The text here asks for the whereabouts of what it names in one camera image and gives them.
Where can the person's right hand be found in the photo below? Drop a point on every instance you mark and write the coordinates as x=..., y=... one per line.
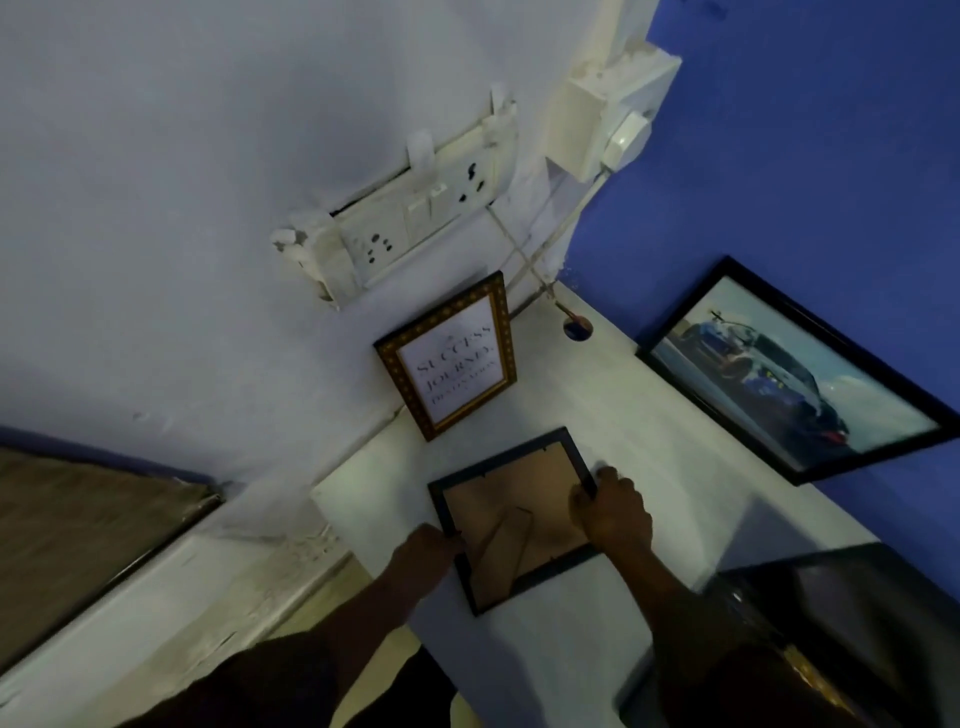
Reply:
x=613, y=512

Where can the person's left hand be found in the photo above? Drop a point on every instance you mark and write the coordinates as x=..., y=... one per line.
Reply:
x=421, y=553

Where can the person's right fingers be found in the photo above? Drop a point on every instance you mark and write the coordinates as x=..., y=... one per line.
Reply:
x=596, y=491

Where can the person's left fingers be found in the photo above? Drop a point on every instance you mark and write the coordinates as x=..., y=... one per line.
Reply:
x=448, y=541

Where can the black frame with brown backing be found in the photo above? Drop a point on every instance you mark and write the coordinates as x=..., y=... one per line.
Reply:
x=517, y=517

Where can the person's right forearm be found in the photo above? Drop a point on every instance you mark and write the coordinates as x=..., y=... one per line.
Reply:
x=701, y=637

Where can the person's left forearm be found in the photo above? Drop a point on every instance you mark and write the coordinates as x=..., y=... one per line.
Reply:
x=330, y=645

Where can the black framed car picture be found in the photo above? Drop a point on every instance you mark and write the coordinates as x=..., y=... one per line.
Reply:
x=787, y=382

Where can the white plug adapter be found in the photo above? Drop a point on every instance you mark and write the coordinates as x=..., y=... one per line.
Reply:
x=625, y=140

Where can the brown wooden panel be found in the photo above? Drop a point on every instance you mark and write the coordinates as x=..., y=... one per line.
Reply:
x=82, y=540

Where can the gold patterned quote frame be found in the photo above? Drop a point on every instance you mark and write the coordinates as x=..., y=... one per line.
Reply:
x=452, y=362

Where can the large black picture frame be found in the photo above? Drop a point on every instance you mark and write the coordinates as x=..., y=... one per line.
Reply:
x=847, y=622

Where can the white wall switch socket board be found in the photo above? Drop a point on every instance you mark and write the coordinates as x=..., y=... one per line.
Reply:
x=401, y=217

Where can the white wall socket box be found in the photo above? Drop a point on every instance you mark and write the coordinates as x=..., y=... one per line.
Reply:
x=600, y=112

